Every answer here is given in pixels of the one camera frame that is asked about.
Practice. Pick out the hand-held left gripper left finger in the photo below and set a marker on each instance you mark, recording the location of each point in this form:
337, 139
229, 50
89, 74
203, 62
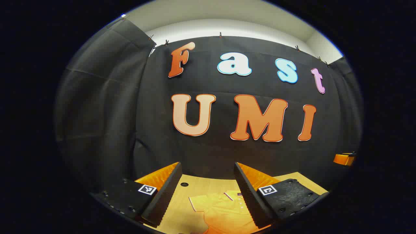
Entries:
167, 191

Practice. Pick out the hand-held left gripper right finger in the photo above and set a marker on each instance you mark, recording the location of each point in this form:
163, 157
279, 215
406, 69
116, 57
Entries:
248, 195

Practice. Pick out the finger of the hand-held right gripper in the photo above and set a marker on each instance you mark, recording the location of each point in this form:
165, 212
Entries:
343, 159

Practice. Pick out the orange T-shirt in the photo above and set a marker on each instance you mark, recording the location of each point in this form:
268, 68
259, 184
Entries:
224, 211

